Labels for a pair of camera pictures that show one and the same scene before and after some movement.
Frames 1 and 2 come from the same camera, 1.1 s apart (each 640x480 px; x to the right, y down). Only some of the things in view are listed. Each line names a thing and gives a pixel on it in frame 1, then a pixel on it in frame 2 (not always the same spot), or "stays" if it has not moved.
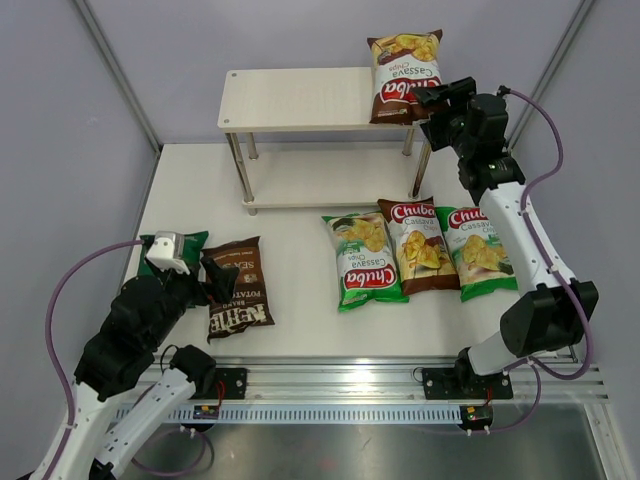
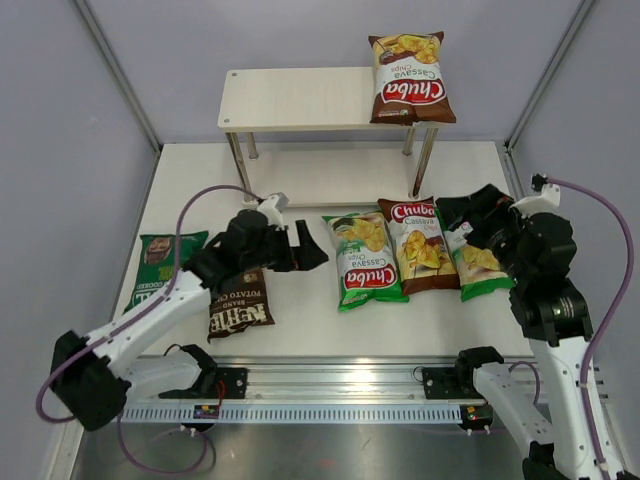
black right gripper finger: [459, 87] → [456, 211]
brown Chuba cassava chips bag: [404, 63] stays
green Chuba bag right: [477, 255] stays
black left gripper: [219, 289] → [304, 258]
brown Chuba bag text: [423, 254] stays
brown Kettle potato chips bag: [248, 304] stays
